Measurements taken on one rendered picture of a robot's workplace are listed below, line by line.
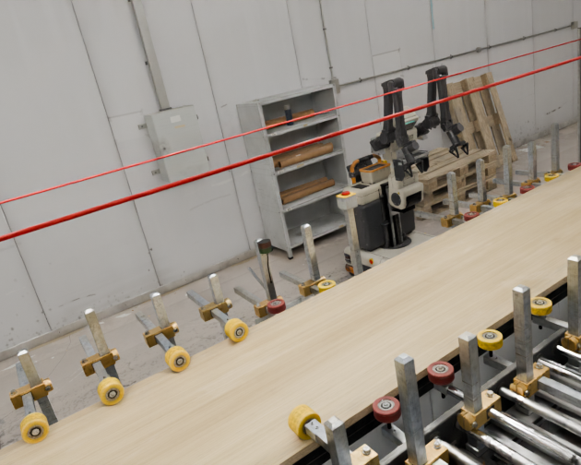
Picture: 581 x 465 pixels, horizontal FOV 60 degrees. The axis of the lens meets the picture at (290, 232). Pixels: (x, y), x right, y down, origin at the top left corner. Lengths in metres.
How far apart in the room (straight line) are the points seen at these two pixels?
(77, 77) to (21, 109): 0.51
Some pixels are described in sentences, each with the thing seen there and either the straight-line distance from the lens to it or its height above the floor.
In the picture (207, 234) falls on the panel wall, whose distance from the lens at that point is 5.04.
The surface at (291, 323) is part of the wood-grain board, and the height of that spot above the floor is 0.90.
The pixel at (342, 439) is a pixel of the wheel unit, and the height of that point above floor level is 1.07.
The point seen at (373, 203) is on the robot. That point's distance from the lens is 4.05.
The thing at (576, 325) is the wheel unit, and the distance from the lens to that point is 1.91.
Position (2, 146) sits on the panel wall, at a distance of 4.54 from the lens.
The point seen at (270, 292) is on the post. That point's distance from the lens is 2.30.
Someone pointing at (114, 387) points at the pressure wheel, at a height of 0.96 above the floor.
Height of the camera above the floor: 1.90
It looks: 19 degrees down
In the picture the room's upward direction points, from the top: 12 degrees counter-clockwise
